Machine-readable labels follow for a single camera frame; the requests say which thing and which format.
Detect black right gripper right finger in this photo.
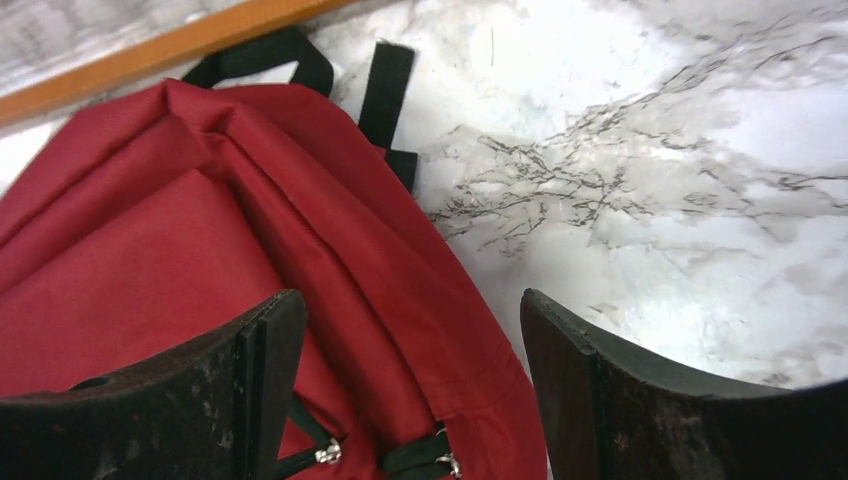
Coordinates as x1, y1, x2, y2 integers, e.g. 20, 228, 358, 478
520, 289, 847, 479

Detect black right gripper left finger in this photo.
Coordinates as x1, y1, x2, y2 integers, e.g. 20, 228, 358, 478
1, 290, 307, 479

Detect red backpack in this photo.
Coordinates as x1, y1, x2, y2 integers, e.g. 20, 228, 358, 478
1, 27, 548, 479

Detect wooden two-tier shelf rack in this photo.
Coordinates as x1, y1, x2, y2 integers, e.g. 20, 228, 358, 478
1, 0, 348, 128

